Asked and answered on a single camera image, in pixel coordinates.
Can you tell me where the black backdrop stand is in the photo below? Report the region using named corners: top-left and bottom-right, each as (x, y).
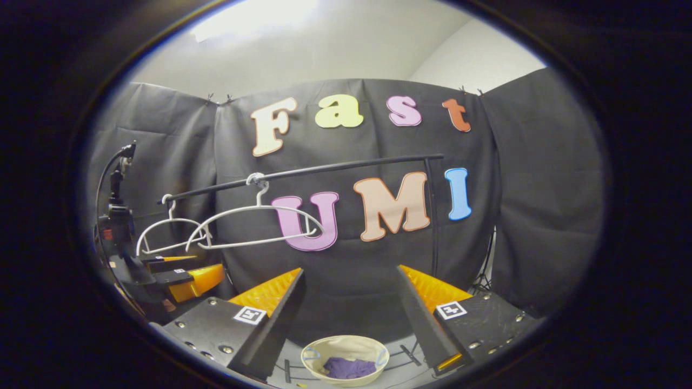
top-left (469, 227), bottom-right (496, 293)

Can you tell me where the white clothes hanger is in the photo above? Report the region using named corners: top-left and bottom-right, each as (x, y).
top-left (185, 173), bottom-right (325, 250)
top-left (135, 193), bottom-right (212, 257)

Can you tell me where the cream laundry hamper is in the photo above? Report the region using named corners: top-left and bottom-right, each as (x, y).
top-left (301, 335), bottom-right (390, 387)

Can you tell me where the purple shirt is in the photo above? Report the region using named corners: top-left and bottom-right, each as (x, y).
top-left (323, 357), bottom-right (377, 380)

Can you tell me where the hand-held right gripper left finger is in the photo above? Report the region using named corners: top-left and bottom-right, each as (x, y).
top-left (149, 267), bottom-right (307, 380)

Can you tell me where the black clothes rack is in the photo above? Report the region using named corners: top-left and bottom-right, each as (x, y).
top-left (158, 154), bottom-right (445, 384)

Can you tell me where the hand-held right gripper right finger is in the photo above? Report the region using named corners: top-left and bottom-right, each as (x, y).
top-left (396, 265), bottom-right (541, 377)

